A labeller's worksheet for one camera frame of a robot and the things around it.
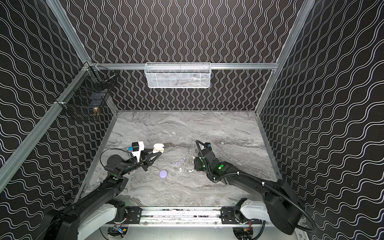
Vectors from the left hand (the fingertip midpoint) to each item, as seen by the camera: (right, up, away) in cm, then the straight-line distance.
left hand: (162, 152), depth 70 cm
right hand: (+18, -8, +15) cm, 24 cm away
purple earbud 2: (+7, -9, +23) cm, 25 cm away
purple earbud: (+5, -10, +22) cm, 25 cm away
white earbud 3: (+15, -7, +24) cm, 29 cm away
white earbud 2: (+13, -14, +19) cm, 27 cm away
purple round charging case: (-3, -15, +17) cm, 23 cm away
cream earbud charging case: (-2, +2, +1) cm, 3 cm away
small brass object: (-40, +21, +12) cm, 47 cm away
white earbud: (+7, -13, +20) cm, 25 cm away
